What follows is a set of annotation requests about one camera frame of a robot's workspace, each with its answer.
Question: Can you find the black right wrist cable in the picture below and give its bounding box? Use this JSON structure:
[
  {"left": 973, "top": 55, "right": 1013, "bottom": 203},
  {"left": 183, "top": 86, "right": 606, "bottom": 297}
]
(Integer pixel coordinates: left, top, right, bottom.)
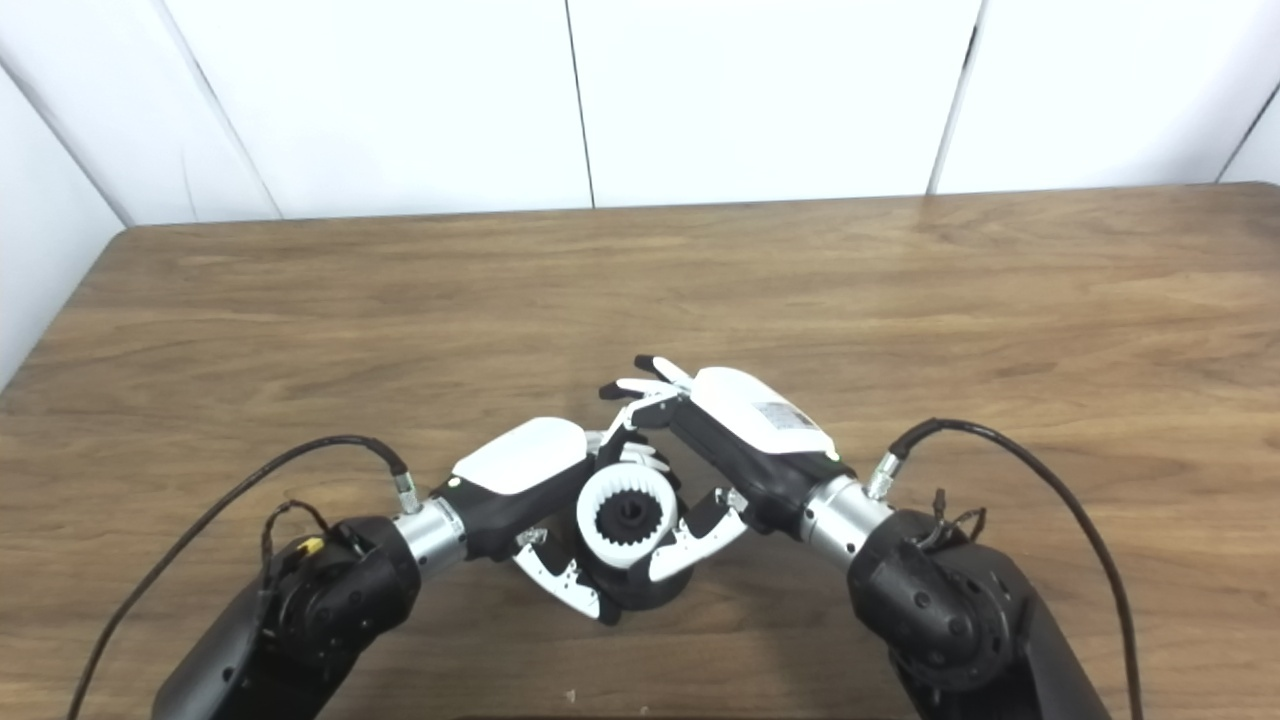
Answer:
[{"left": 865, "top": 418, "right": 1146, "bottom": 720}]

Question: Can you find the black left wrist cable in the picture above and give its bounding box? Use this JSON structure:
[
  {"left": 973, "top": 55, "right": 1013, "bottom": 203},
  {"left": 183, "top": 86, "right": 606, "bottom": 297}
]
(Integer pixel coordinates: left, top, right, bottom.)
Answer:
[{"left": 65, "top": 435, "right": 426, "bottom": 720}]

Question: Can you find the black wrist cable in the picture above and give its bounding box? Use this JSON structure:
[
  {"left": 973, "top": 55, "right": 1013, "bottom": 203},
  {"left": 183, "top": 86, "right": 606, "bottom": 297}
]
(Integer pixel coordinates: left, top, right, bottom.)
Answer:
[
  {"left": 865, "top": 418, "right": 1146, "bottom": 720},
  {"left": 65, "top": 435, "right": 426, "bottom": 720}
]

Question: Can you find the white toothed ring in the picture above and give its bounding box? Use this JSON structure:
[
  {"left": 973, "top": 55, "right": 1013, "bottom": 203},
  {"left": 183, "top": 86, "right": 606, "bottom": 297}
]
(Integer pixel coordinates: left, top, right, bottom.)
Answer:
[{"left": 576, "top": 468, "right": 681, "bottom": 571}]

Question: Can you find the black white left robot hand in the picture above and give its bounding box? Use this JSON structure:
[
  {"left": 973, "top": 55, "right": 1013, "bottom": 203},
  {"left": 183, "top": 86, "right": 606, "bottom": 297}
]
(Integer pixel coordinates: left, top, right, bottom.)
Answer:
[{"left": 430, "top": 417, "right": 683, "bottom": 627}]

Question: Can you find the thin dark wire bundle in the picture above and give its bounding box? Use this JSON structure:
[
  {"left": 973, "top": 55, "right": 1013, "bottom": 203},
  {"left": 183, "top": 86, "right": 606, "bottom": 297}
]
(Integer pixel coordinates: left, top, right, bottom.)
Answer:
[{"left": 915, "top": 488, "right": 989, "bottom": 549}]

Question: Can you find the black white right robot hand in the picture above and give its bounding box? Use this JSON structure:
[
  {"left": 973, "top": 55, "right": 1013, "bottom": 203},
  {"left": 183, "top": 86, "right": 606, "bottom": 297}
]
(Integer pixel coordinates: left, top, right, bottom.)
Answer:
[{"left": 598, "top": 355, "right": 856, "bottom": 584}]

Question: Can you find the round black part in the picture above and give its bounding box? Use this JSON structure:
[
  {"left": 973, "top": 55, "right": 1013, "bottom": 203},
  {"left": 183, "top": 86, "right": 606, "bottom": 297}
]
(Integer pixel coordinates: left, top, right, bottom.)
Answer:
[{"left": 578, "top": 470, "right": 701, "bottom": 613}]

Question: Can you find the thin wire with yellow plug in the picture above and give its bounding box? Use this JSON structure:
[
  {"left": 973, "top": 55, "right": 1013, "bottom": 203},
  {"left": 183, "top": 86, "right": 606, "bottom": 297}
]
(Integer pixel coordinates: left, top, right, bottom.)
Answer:
[{"left": 260, "top": 500, "right": 336, "bottom": 571}]

